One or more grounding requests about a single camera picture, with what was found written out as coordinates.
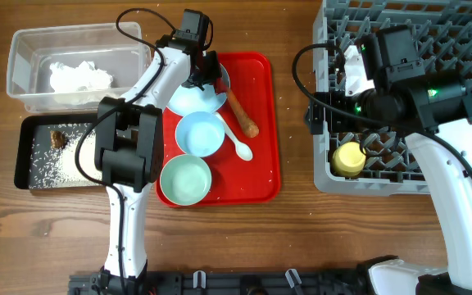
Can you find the red snack wrapper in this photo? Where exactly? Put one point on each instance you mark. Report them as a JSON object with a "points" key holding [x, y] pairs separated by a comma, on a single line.
{"points": [[220, 86]]}

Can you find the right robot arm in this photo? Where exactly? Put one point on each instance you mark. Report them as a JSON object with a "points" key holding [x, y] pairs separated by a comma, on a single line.
{"points": [[434, 111]]}

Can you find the white tissue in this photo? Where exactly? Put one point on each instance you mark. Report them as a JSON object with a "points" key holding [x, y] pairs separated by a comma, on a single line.
{"points": [[85, 77]]}

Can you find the light blue plate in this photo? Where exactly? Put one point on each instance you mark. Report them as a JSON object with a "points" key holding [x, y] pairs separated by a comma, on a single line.
{"points": [[189, 100]]}

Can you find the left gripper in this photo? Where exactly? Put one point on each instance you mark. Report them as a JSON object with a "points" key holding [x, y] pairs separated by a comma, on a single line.
{"points": [[215, 73]]}

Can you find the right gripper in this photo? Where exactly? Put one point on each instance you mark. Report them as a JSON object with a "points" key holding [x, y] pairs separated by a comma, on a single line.
{"points": [[315, 113]]}

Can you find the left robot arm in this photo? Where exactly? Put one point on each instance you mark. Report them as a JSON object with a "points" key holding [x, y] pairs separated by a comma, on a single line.
{"points": [[129, 145]]}

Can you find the light blue bowl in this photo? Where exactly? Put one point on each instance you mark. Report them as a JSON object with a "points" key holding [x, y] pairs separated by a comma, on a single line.
{"points": [[200, 134]]}

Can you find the white plastic spoon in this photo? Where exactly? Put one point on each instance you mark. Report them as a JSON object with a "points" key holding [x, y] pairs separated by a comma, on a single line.
{"points": [[243, 151]]}

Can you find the white rice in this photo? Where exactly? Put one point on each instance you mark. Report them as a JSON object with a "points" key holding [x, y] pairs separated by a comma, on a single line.
{"points": [[55, 167]]}

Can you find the black plastic tray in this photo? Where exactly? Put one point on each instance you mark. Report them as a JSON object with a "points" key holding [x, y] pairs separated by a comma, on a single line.
{"points": [[27, 133]]}

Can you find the green bowl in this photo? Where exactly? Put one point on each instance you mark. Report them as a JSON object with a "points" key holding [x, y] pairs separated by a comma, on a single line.
{"points": [[185, 180]]}

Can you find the grey dishwasher rack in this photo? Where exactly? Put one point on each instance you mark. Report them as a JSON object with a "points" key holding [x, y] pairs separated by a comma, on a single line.
{"points": [[442, 31]]}

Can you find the clear plastic bin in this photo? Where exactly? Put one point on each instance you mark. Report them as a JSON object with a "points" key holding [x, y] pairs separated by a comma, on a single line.
{"points": [[34, 52]]}

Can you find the brown food scrap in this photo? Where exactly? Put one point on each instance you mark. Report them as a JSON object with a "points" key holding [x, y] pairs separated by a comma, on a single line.
{"points": [[58, 139]]}

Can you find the yellow plastic cup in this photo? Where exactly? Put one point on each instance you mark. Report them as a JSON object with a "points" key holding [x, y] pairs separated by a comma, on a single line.
{"points": [[348, 160]]}

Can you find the red serving tray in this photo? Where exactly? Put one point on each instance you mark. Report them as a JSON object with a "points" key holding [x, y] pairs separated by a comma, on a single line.
{"points": [[235, 181]]}

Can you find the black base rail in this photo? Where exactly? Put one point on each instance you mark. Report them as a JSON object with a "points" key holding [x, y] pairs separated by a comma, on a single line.
{"points": [[341, 281]]}

